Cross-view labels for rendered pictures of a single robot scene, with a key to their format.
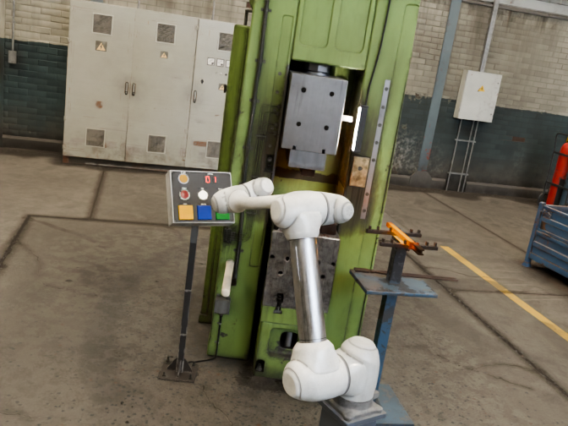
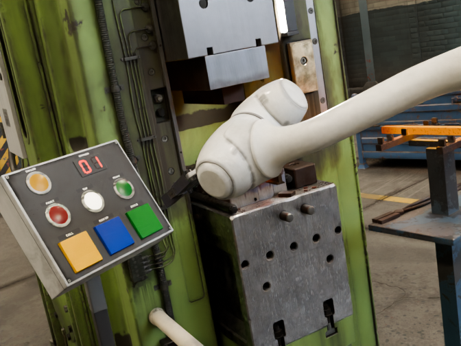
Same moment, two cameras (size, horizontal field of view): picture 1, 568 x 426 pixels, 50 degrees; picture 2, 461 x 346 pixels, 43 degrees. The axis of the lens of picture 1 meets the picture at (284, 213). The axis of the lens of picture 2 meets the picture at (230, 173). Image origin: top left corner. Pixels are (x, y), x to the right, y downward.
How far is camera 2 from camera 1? 1.91 m
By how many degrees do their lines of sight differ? 22
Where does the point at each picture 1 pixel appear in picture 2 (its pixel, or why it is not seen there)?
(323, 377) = not seen: outside the picture
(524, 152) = not seen: hidden behind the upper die
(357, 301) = (358, 274)
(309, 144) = (232, 36)
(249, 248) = (180, 271)
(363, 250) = (342, 193)
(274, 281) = (262, 307)
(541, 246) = (372, 139)
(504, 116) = not seen: hidden behind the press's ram
